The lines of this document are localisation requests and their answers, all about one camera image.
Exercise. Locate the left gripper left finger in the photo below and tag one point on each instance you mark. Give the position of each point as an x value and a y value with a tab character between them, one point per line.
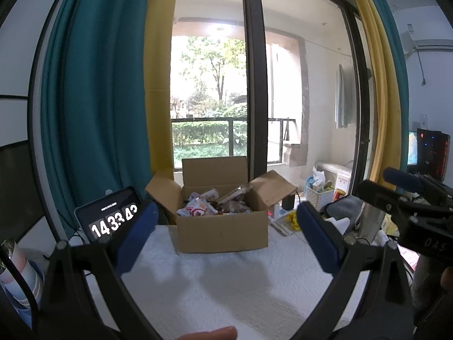
131	241

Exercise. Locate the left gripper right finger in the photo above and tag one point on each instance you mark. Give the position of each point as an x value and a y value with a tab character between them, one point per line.
323	238

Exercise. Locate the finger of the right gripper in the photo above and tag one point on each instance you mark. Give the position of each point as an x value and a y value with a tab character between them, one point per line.
403	180

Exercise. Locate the clear seaweed snack bag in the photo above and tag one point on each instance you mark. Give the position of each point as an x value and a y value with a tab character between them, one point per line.
235	193

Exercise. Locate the person's left hand thumb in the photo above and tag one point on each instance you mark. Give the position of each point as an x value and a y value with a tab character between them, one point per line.
227	333

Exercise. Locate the black computer tower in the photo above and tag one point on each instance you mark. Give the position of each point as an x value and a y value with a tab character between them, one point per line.
432	153

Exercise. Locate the black tablet showing clock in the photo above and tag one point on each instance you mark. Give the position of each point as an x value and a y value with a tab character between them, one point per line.
107	215

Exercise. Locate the white woven basket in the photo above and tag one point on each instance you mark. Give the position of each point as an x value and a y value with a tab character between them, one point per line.
319	199

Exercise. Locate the metal cup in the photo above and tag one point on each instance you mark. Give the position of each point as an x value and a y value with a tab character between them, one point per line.
370	221

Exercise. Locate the yellow plastic bag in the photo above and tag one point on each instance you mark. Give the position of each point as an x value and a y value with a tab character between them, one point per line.
291	219

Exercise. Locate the black power adapter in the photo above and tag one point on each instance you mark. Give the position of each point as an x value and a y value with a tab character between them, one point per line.
288	202

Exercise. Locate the red white snack bag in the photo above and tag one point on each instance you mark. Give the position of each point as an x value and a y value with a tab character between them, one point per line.
200	204

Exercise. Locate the brown cardboard box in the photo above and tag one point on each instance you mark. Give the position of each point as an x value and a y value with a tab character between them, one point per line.
220	231

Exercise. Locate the teal curtain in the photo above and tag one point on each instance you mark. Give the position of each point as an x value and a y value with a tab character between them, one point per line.
93	122

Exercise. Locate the white air conditioner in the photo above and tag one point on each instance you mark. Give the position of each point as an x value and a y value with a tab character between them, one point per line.
424	29

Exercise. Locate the yellow curtain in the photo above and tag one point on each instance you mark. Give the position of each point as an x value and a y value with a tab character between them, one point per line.
157	54

